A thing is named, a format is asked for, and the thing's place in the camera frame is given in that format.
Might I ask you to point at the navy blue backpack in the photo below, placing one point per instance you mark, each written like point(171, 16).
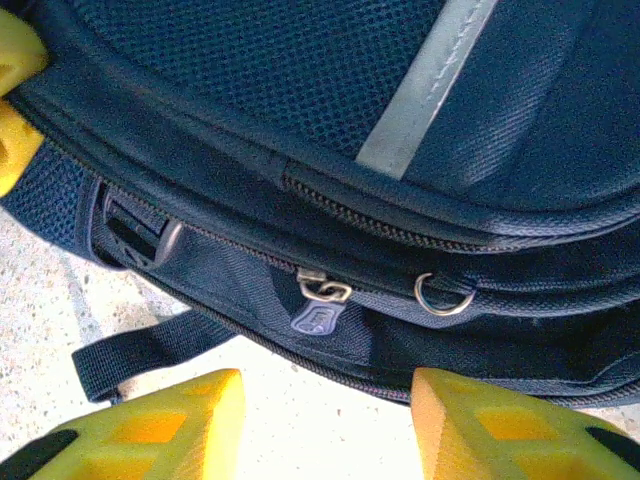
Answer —
point(300, 100)

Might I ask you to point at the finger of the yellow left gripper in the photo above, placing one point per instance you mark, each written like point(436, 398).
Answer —
point(17, 45)
point(15, 150)

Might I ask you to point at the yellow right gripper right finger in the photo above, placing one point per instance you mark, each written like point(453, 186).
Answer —
point(500, 440)

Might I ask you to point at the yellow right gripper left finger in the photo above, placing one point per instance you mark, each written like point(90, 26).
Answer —
point(150, 440)

